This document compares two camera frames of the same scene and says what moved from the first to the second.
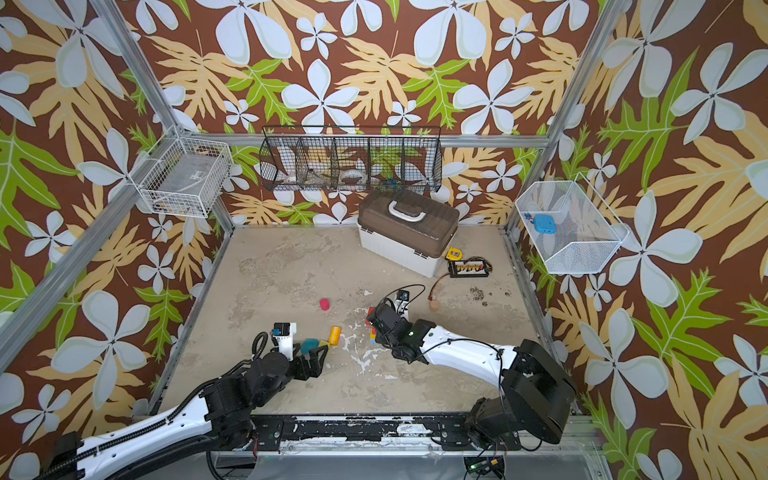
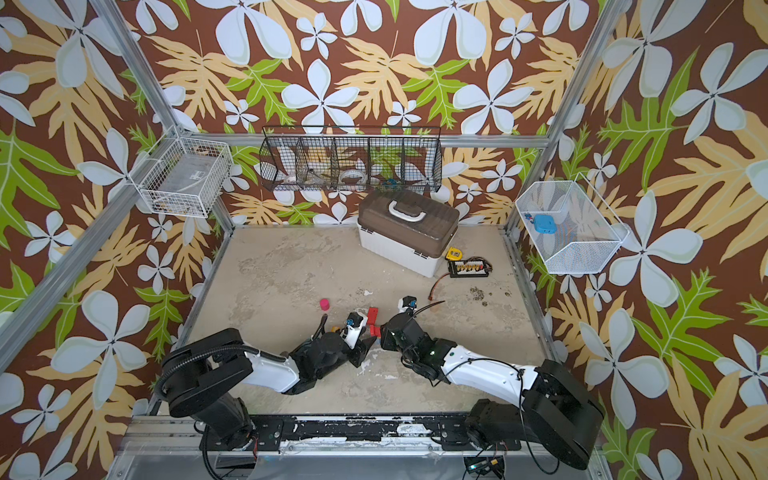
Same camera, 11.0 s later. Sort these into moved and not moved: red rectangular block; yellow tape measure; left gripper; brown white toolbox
Moved: left gripper
Not moved: red rectangular block; yellow tape measure; brown white toolbox
